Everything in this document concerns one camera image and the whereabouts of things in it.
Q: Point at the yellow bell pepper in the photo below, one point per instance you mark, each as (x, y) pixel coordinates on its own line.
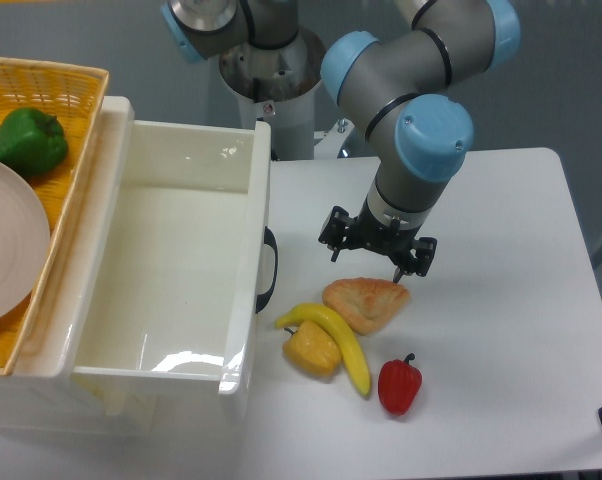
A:
(312, 350)

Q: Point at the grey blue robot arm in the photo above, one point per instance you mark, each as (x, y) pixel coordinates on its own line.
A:
(393, 93)

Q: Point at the black drawer handle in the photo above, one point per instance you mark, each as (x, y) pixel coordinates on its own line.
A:
(268, 269)

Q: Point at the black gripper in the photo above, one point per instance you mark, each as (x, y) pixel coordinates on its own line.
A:
(410, 256)

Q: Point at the green bell pepper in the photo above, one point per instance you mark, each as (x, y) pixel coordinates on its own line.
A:
(32, 142)

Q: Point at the triangle bread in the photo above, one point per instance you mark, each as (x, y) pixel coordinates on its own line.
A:
(366, 304)

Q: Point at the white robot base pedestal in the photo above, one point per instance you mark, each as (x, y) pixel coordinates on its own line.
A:
(278, 87)

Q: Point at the yellow banana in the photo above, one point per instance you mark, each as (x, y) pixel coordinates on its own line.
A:
(353, 358)

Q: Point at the pink plate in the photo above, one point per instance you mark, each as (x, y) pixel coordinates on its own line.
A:
(24, 239)

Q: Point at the white plastic drawer box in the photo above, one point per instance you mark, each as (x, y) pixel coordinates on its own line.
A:
(153, 296)

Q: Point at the red bell pepper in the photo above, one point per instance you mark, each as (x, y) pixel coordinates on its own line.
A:
(398, 385)

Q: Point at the yellow woven basket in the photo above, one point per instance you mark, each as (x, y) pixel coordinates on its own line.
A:
(74, 94)

